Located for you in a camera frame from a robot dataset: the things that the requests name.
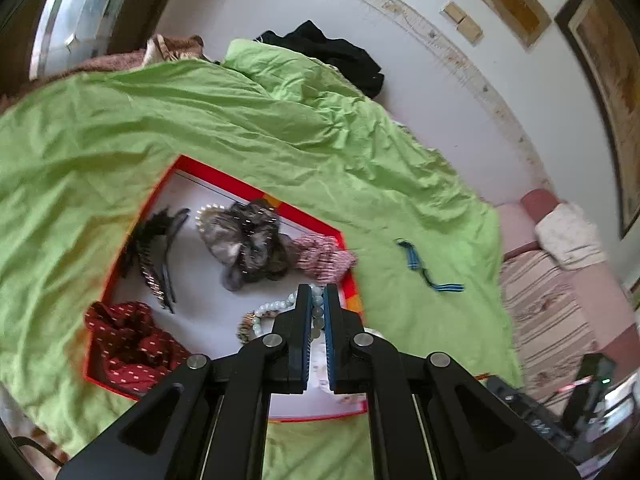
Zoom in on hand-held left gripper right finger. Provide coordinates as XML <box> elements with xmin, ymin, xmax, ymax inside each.
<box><xmin>322</xmin><ymin>284</ymin><xmax>583</xmax><ymax>480</ymax></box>

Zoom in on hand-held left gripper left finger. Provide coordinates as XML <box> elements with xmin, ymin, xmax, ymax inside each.
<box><xmin>57</xmin><ymin>284</ymin><xmax>313</xmax><ymax>480</ymax></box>

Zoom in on pale green bead bracelet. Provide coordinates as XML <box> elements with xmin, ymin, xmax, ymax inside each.
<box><xmin>250</xmin><ymin>282</ymin><xmax>328</xmax><ymax>346</ymax></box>

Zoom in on red white striped scrunchie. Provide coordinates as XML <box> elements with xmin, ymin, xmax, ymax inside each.
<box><xmin>292</xmin><ymin>232</ymin><xmax>358</xmax><ymax>283</ymax></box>

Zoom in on gold bead bracelet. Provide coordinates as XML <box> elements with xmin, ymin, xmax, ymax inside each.
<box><xmin>236</xmin><ymin>311</ymin><xmax>261</xmax><ymax>346</ymax></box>

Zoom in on grey sheer scrunchie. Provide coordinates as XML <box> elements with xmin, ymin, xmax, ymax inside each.
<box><xmin>200</xmin><ymin>199</ymin><xmax>301</xmax><ymax>292</ymax></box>

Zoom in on red box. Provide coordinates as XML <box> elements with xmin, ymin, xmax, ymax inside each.
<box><xmin>82</xmin><ymin>155</ymin><xmax>373</xmax><ymax>423</ymax></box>

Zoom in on white pearl bracelet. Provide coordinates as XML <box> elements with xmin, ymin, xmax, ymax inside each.
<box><xmin>195</xmin><ymin>203</ymin><xmax>236</xmax><ymax>233</ymax></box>

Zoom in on black hair band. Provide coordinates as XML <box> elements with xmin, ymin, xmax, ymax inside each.
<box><xmin>159</xmin><ymin>210</ymin><xmax>192</xmax><ymax>315</ymax></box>

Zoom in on black hair clips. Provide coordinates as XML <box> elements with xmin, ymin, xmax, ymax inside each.
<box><xmin>120</xmin><ymin>208</ymin><xmax>191</xmax><ymax>281</ymax></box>

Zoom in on dark red dotted scrunchie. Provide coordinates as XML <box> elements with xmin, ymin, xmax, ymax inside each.
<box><xmin>84</xmin><ymin>301</ymin><xmax>198</xmax><ymax>386</ymax></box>

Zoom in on pink striped sofa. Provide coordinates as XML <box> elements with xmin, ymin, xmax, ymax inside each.
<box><xmin>492</xmin><ymin>189</ymin><xmax>631</xmax><ymax>401</ymax></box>

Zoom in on blue striped ribbon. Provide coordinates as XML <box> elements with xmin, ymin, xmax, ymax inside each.
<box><xmin>396</xmin><ymin>239</ymin><xmax>466</xmax><ymax>295</ymax></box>

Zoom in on white cloth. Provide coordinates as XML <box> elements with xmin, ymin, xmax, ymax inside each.
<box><xmin>534</xmin><ymin>202</ymin><xmax>608</xmax><ymax>271</ymax></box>

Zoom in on black cloth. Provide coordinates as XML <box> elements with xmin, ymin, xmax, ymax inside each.
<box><xmin>255</xmin><ymin>20</ymin><xmax>386</xmax><ymax>100</ymax></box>

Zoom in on green bed sheet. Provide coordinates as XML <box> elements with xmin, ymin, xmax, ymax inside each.
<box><xmin>0</xmin><ymin>39</ymin><xmax>526</xmax><ymax>480</ymax></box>

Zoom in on brown blanket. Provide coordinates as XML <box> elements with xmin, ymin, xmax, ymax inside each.
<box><xmin>50</xmin><ymin>34</ymin><xmax>221</xmax><ymax>78</ymax></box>

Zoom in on black metal bar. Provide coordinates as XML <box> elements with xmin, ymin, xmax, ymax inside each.
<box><xmin>12</xmin><ymin>435</ymin><xmax>68</xmax><ymax>468</ymax></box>

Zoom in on window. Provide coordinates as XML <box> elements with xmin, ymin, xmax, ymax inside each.
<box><xmin>30</xmin><ymin>0</ymin><xmax>146</xmax><ymax>81</ymax></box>

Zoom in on large framed wall picture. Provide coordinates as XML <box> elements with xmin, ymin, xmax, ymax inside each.
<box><xmin>554</xmin><ymin>0</ymin><xmax>640</xmax><ymax>241</ymax></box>

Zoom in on beige wall plate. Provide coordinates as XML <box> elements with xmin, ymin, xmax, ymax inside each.
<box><xmin>457</xmin><ymin>16</ymin><xmax>485</xmax><ymax>46</ymax></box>
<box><xmin>440</xmin><ymin>1</ymin><xmax>468</xmax><ymax>23</ymax></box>

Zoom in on small framed wall picture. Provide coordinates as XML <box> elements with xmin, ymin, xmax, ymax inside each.
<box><xmin>474</xmin><ymin>0</ymin><xmax>552</xmax><ymax>51</ymax></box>

